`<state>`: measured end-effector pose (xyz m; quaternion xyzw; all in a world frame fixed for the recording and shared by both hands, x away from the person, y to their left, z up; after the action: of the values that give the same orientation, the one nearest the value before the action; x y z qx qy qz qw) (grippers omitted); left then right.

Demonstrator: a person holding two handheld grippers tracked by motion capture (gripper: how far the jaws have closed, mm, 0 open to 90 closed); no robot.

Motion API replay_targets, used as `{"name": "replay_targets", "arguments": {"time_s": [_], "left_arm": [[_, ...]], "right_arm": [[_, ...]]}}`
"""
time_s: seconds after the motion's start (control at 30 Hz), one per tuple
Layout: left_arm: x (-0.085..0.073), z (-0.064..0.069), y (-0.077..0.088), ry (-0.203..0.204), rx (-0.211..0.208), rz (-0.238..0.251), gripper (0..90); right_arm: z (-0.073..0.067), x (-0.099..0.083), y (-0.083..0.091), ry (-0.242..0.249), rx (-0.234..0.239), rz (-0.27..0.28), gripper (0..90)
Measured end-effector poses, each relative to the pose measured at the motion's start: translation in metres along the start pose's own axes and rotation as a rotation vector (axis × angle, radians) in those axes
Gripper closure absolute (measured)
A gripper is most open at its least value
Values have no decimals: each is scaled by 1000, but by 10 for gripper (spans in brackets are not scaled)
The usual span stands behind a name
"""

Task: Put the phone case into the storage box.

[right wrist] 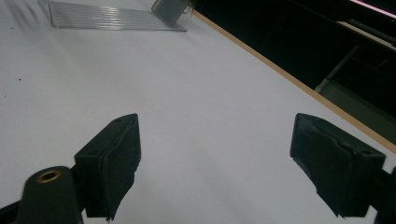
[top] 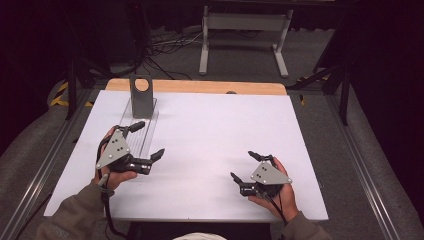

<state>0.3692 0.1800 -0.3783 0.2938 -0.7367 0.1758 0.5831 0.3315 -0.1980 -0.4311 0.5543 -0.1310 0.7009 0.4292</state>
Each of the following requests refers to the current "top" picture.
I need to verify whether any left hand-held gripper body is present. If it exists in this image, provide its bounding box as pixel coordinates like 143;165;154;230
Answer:
95;124;154;176

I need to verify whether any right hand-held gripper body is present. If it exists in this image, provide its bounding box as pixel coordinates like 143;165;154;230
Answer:
239;154;294;198

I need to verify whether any clear acrylic slotted rack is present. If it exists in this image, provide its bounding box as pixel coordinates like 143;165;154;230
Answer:
118;97;160;160

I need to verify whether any grey metal bracket stand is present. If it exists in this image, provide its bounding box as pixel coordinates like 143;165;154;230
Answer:
128;74;155;120

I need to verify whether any person's right hand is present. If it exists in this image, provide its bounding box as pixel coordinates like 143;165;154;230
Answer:
248;156;300;223

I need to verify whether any person's left hand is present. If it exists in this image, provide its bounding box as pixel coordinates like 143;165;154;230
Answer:
92;127;138;192

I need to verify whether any black pole stand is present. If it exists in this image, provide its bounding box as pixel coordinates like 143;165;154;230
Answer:
63;49;111;121

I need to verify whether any person's white cap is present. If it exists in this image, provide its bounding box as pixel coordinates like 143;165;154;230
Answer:
172;232;228;240

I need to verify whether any wooden table board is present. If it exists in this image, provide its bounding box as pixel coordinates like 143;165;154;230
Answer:
105;78;288;97

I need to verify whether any yellow black floor tape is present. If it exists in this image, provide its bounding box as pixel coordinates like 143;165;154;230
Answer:
49;81;95;108

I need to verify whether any black tripod stand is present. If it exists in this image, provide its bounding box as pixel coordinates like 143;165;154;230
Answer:
288;13;354;127

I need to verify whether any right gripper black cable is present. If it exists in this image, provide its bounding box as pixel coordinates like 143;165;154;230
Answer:
263;193;289;225

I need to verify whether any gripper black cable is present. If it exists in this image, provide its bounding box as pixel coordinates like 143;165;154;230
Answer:
263;193;289;225
95;136;129;239

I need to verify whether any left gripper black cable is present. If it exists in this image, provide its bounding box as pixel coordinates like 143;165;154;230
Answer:
95;136;129;239

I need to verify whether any aluminium floor rail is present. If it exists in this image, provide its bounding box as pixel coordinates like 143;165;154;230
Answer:
0;88;98;240
326;94;404;240

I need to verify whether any bundle of floor cables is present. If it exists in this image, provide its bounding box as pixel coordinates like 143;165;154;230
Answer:
143;28;204;81

